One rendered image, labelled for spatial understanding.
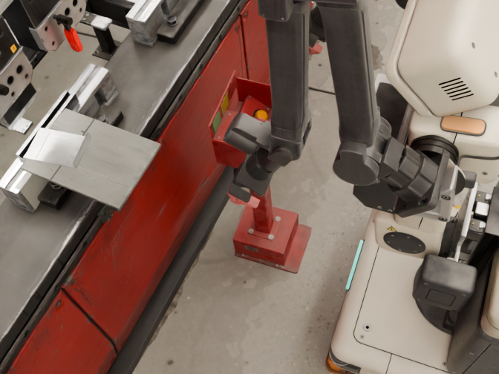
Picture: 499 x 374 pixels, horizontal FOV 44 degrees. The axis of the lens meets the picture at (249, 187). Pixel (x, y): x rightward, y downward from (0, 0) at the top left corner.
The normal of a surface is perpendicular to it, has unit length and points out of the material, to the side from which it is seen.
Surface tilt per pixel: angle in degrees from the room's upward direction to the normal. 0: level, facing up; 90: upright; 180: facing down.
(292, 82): 90
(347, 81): 90
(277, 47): 90
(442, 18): 42
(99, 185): 0
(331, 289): 0
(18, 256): 0
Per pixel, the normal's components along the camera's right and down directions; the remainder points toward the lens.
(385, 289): -0.07, -0.50
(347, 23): -0.26, 0.89
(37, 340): 0.90, 0.34
